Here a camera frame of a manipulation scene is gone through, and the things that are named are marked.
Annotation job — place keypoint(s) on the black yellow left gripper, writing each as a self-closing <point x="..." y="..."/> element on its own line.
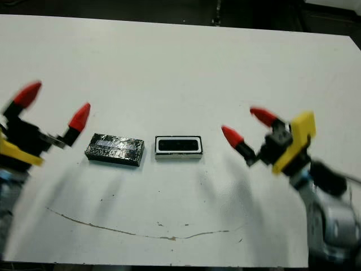
<point x="22" y="141"/>

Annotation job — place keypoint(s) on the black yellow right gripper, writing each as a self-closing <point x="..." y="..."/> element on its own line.
<point x="296" y="141"/>

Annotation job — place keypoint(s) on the black shiny box lid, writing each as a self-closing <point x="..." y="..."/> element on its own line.
<point x="115" y="149"/>

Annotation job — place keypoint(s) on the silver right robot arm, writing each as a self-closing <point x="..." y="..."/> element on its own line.
<point x="332" y="226"/>

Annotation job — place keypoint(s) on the white humanoid robot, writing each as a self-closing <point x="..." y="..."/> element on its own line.
<point x="217" y="19"/>

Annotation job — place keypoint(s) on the black equipment case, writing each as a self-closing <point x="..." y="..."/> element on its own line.
<point x="324" y="19"/>

